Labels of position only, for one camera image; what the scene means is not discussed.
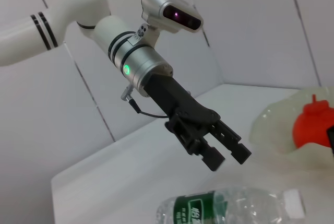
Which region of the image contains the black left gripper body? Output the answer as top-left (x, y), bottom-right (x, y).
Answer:
top-left (145, 74), bottom-right (222, 128)

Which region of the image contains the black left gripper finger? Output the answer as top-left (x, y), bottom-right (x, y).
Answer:
top-left (164, 114), bottom-right (226, 172)
top-left (208, 119), bottom-right (253, 164)

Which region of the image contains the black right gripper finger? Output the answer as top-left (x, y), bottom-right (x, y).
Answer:
top-left (327, 126), bottom-right (334, 157)

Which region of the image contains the red orange fruit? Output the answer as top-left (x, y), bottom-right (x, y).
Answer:
top-left (292, 94), bottom-right (334, 149)

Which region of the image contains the clear water bottle green label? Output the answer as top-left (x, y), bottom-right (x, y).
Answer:
top-left (156, 186), bottom-right (307, 224)

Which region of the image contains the green glass fruit plate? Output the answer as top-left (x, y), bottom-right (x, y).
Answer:
top-left (249, 86), bottom-right (334, 170)

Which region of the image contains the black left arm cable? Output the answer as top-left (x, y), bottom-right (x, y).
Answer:
top-left (120, 84), bottom-right (170, 118)

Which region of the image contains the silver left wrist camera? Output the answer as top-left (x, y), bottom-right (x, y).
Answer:
top-left (134, 0), bottom-right (204, 49)

